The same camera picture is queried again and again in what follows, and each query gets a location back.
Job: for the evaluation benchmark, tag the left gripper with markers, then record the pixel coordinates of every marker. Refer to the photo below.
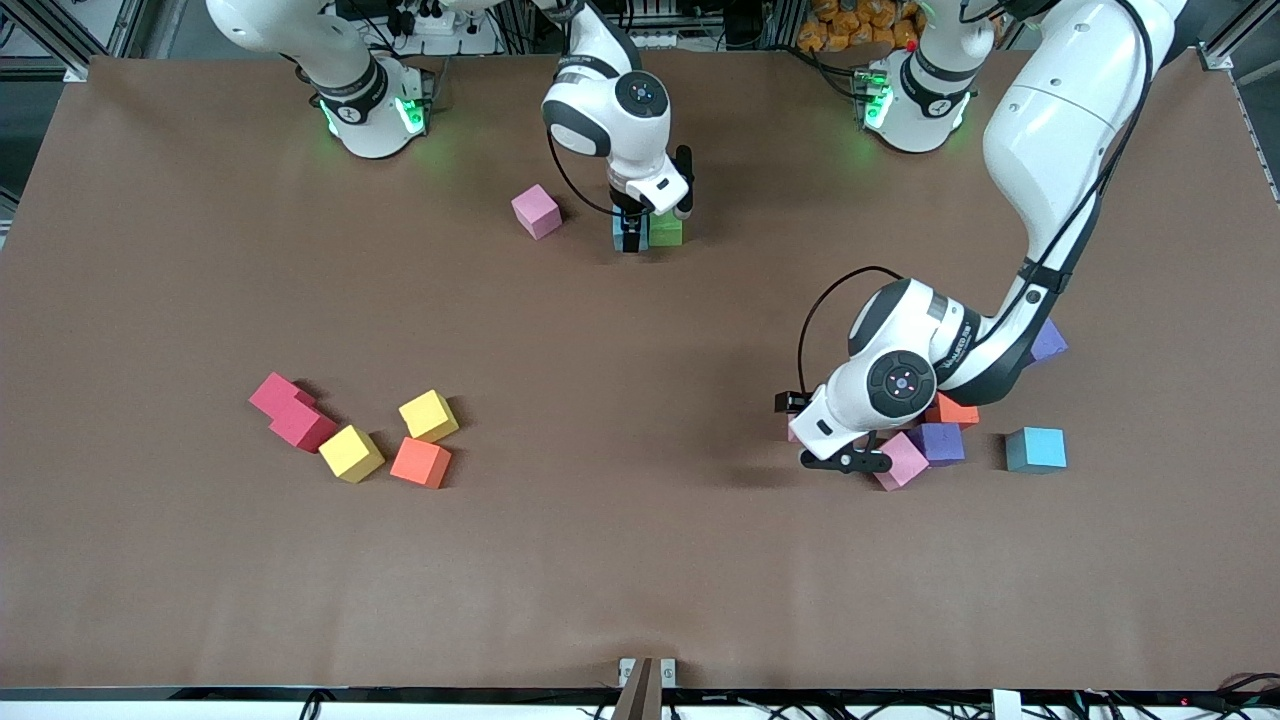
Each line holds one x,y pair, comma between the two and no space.
790,402

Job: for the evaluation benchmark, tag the orange foam cube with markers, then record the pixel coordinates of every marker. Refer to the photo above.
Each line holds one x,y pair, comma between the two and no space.
420,462
958,412

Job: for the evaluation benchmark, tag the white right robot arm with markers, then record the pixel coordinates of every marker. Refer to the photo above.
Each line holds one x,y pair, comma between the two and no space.
640,100

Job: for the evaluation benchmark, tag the green foam cube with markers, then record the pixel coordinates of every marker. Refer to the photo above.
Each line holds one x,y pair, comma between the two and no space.
668,232

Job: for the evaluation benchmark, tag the paper table cover sheet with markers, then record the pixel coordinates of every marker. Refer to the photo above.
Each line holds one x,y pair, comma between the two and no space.
640,550

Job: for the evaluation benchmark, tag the red foam cube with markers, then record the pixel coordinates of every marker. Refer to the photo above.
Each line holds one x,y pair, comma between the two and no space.
302,427
278,393

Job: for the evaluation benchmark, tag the small white box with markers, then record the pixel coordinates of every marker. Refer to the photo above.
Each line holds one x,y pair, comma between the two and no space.
1007,705

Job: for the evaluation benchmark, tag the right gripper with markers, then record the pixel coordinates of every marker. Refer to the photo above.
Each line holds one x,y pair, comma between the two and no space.
629,219

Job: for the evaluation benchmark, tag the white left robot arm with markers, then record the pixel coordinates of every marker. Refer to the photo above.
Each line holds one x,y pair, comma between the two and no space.
900,385

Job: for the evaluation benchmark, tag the aluminium frame profile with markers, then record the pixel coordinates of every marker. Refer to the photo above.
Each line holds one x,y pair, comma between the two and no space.
60,30
1235,40

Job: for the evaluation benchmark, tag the yellow foam cube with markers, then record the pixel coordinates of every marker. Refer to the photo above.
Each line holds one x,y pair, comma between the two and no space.
429,415
351,452

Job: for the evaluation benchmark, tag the white power strip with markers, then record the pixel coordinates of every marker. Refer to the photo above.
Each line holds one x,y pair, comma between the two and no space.
430,20

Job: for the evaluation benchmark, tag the pink foam cube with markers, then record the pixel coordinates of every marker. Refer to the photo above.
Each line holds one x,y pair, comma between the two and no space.
537,210
905,463
793,432

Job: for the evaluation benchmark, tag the blue foam cube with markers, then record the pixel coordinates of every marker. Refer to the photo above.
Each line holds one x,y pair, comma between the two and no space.
1036,449
617,236

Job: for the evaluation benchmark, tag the purple foam cube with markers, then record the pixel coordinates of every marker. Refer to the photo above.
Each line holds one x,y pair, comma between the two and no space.
1050,342
945,445

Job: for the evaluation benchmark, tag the grey electronics unit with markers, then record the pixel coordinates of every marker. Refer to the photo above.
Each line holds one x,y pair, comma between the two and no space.
700,20

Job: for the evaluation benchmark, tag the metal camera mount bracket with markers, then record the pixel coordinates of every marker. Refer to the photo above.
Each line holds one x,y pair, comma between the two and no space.
647,685

